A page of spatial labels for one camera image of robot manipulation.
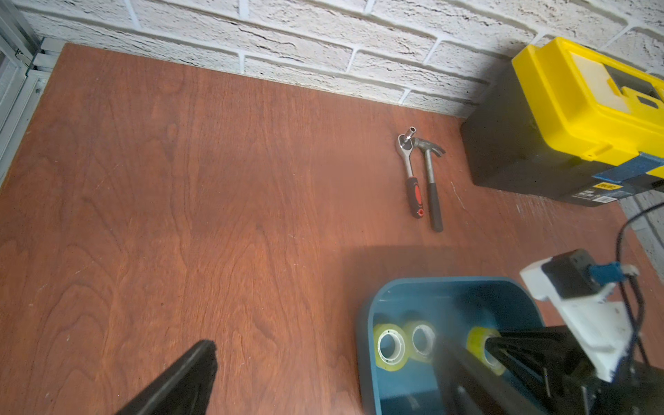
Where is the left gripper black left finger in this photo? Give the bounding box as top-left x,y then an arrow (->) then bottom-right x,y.
117,340 -> 218,414

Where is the yellow tape roll lowest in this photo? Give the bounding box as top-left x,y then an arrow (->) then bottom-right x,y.
466,327 -> 506,376

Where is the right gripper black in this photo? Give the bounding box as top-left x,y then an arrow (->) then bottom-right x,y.
484,326 -> 663,414

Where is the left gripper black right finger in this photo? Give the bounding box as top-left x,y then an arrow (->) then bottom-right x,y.
433,336 -> 542,414

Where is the red handled ratchet wrench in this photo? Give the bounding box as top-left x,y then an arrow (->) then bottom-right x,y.
396,126 -> 424,219

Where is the teal plastic storage box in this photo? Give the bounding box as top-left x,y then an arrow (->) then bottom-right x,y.
356,277 -> 544,414

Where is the small black handled hammer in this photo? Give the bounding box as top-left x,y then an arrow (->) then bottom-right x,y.
414,138 -> 445,233

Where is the left aluminium corner post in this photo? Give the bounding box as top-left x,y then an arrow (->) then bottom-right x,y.
0,1 -> 65,182

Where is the yellow black toolbox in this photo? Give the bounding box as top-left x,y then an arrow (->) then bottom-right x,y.
461,37 -> 663,207

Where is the yellow tape roll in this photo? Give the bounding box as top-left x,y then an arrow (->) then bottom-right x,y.
404,320 -> 437,363
373,323 -> 409,373

